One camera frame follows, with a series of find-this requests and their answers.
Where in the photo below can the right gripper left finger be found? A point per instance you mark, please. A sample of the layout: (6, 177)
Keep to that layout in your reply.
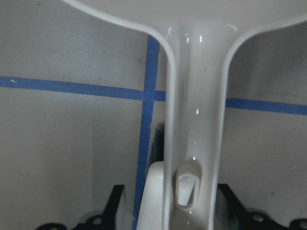
(112, 217)

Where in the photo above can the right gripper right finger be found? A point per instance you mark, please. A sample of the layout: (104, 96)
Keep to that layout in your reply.
(232, 215)

